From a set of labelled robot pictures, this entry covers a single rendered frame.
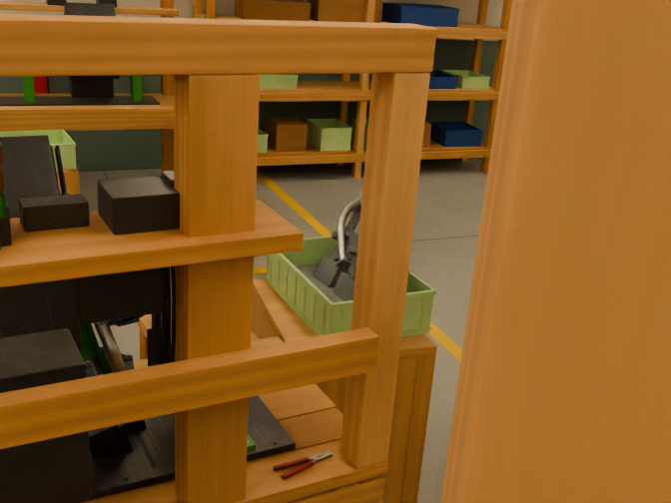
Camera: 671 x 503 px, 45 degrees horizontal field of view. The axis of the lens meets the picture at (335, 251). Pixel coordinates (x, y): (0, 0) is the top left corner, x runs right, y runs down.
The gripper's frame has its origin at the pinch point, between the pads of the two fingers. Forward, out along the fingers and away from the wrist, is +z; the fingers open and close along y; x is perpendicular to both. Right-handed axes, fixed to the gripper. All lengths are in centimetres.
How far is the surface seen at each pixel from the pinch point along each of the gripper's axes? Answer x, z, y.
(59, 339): 3.5, 10.8, 9.8
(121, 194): -7.4, -8.9, 45.6
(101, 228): -5.1, -3.7, 39.1
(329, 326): 9, -72, -69
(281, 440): 41, -30, -18
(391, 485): 64, -79, -112
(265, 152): -243, -218, -448
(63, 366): 12.0, 12.1, 18.3
